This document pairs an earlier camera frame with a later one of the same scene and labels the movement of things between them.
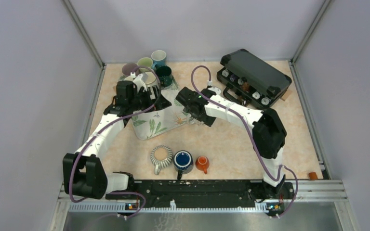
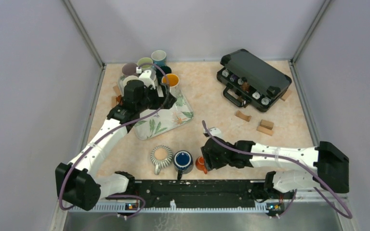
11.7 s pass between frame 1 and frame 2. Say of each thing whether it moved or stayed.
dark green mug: stayed
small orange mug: stayed
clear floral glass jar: moved
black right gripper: moved
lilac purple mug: stayed
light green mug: stayed
